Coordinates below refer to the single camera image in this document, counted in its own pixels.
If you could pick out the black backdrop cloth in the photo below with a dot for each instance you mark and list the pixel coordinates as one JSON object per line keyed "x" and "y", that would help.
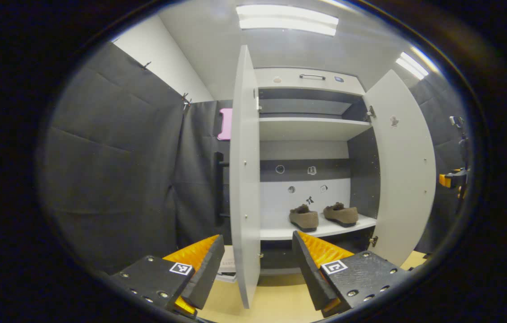
{"x": 114, "y": 170}
{"x": 441, "y": 134}

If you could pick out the stack of white booklets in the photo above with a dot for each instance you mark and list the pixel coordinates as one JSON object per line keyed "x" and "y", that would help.
{"x": 228, "y": 264}

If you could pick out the brown fuzzy shoe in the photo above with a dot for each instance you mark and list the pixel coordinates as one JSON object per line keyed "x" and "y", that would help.
{"x": 305, "y": 220}
{"x": 343, "y": 216}

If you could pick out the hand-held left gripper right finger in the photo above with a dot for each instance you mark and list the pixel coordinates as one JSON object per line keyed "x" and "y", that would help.
{"x": 309, "y": 273}

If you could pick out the grey shoe cabinet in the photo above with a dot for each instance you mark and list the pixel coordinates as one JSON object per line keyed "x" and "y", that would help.
{"x": 311, "y": 130}

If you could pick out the large ceiling light panel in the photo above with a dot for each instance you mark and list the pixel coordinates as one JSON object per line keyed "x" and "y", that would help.
{"x": 287, "y": 20}

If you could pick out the metal door hinge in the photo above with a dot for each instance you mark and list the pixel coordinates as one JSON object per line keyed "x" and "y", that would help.
{"x": 370, "y": 112}
{"x": 373, "y": 241}
{"x": 257, "y": 101}

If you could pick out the black cloth clip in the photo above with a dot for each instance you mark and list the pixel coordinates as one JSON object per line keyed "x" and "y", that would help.
{"x": 185, "y": 102}
{"x": 145, "y": 66}

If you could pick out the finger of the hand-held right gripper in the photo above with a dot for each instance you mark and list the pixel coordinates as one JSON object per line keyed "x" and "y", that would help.
{"x": 445, "y": 180}
{"x": 462, "y": 193}

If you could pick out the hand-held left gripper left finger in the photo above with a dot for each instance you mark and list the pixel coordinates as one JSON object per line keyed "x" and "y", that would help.
{"x": 208, "y": 273}

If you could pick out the grey shoe cabinet door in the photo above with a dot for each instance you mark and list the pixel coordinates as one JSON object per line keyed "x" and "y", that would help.
{"x": 405, "y": 179}
{"x": 244, "y": 179}

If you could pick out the small ceiling light panel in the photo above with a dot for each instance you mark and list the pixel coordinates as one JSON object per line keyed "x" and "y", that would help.
{"x": 411, "y": 66}

